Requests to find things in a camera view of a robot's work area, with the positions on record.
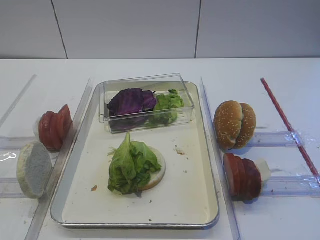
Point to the white pusher block lower right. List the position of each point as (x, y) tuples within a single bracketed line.
[(263, 168)]

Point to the tomato slice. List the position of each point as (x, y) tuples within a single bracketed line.
[(48, 133), (56, 131), (64, 122)]

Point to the purple cabbage leaves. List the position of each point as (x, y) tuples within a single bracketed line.
[(131, 101)]

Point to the meat patty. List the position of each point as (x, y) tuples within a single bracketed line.
[(253, 180), (247, 180), (232, 171), (242, 177)]

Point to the clear lower right track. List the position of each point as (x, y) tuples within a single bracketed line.
[(292, 186)]

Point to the clear plastic box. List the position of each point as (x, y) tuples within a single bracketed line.
[(159, 84)]

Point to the green lettuce leaf on bun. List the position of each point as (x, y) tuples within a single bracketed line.
[(127, 170)]

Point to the clear lower left track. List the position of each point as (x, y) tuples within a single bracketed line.
[(10, 189)]

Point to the right sesame bun top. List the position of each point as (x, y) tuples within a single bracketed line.
[(248, 126)]

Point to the metal baking tray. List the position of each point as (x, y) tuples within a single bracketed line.
[(184, 199)]

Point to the clear long rail left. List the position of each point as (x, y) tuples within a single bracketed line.
[(45, 201)]

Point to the clear upper left track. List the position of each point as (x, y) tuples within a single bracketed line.
[(15, 143)]

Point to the green lettuce in box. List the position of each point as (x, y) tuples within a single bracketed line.
[(166, 102)]

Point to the left sesame bun top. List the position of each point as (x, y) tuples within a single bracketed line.
[(227, 122)]

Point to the bottom bun slice on tray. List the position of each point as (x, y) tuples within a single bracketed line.
[(155, 176)]

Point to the red plastic strip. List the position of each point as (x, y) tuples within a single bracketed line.
[(289, 127)]

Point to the clear long rail right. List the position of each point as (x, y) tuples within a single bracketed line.
[(236, 235)]

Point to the clear upper right track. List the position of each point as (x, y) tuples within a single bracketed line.
[(276, 139)]

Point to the sesame bun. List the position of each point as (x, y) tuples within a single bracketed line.
[(227, 122), (248, 126)]

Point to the clear long rail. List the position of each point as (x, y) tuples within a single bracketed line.
[(236, 235), (45, 201)]

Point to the white pusher block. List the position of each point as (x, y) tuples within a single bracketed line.
[(263, 168), (35, 127)]

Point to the white pusher block left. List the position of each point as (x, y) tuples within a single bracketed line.
[(35, 127)]

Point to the clear track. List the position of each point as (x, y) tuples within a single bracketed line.
[(276, 139), (15, 143), (292, 186), (10, 189)]

